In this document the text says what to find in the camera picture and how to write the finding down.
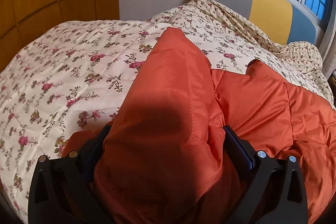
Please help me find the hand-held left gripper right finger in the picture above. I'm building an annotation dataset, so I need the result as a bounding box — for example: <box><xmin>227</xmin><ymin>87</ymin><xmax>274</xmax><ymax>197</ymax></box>
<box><xmin>223</xmin><ymin>125</ymin><xmax>309</xmax><ymax>224</ymax></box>

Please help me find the floral quilted blanket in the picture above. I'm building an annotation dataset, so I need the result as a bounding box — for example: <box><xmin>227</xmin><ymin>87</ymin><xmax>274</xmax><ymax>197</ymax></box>
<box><xmin>0</xmin><ymin>0</ymin><xmax>336</xmax><ymax>215</ymax></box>

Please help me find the grey yellow blue headboard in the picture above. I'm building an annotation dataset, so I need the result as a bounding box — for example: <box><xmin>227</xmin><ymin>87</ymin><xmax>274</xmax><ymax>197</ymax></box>
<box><xmin>199</xmin><ymin>0</ymin><xmax>324</xmax><ymax>46</ymax></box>

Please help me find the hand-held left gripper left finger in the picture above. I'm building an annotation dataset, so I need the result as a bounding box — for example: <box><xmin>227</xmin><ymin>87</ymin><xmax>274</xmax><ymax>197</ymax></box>
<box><xmin>28</xmin><ymin>124</ymin><xmax>116</xmax><ymax>224</ymax></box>

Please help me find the orange puffer jacket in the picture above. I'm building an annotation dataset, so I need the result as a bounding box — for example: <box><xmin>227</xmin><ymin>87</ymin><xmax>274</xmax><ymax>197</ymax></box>
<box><xmin>62</xmin><ymin>27</ymin><xmax>336</xmax><ymax>224</ymax></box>

